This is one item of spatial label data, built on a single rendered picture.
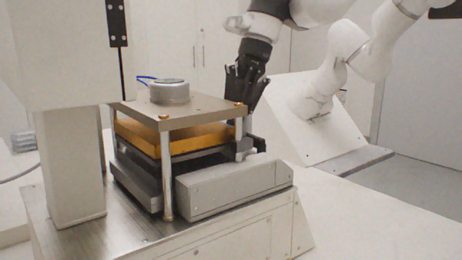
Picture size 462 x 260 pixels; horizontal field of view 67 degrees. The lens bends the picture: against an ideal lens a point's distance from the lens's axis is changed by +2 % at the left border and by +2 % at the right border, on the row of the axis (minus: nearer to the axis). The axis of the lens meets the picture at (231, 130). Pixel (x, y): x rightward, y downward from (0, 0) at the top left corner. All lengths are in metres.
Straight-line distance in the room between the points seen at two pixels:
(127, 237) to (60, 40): 0.31
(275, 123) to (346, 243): 0.60
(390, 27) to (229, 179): 0.77
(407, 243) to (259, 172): 0.45
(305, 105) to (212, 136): 0.80
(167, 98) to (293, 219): 0.37
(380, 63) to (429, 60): 2.45
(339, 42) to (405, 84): 2.55
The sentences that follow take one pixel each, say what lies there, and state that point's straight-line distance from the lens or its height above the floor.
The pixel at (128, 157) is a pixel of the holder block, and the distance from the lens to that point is 0.73.
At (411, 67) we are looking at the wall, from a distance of 3.75.
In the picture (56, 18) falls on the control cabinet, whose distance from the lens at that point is 0.46.
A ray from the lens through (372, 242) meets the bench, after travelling 0.94.
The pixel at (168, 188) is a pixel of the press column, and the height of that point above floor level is 0.99.
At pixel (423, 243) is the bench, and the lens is 0.99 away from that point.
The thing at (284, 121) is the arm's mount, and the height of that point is 0.90.
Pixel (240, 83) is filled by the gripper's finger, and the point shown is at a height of 1.13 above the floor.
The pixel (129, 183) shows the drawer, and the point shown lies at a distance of 0.70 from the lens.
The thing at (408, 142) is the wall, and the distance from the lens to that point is 3.86.
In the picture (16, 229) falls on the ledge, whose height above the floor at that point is 0.79.
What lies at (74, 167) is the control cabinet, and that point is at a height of 1.03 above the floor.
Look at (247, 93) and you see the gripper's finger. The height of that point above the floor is 1.10.
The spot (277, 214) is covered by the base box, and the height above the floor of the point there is 0.88.
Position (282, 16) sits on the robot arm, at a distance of 0.81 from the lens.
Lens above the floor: 1.25
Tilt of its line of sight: 17 degrees down
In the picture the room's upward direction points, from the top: straight up
